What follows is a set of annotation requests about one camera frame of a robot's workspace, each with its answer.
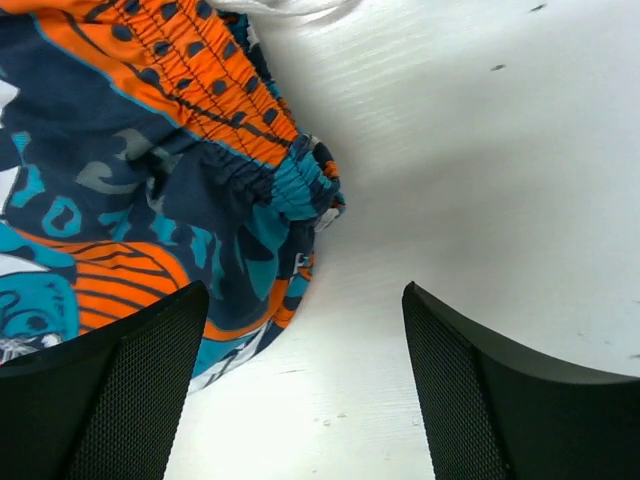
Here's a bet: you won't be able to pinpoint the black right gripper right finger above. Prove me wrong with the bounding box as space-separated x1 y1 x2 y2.
402 283 639 480

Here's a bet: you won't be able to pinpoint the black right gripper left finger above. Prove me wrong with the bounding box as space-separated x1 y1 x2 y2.
1 282 209 480

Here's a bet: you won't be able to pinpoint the colourful patterned shorts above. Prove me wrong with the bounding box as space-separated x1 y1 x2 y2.
1 1 345 391

